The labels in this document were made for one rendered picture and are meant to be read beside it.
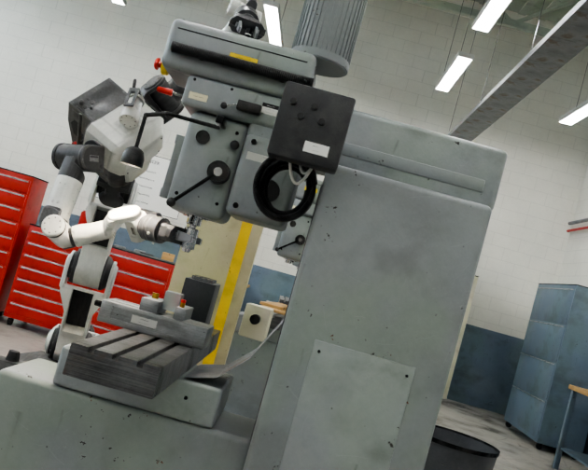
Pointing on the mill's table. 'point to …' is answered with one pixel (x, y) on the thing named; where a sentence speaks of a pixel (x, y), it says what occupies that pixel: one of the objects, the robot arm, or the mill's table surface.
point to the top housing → (175, 63)
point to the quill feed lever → (216, 172)
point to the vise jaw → (151, 305)
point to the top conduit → (239, 63)
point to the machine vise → (157, 323)
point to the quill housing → (205, 155)
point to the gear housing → (197, 87)
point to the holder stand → (201, 297)
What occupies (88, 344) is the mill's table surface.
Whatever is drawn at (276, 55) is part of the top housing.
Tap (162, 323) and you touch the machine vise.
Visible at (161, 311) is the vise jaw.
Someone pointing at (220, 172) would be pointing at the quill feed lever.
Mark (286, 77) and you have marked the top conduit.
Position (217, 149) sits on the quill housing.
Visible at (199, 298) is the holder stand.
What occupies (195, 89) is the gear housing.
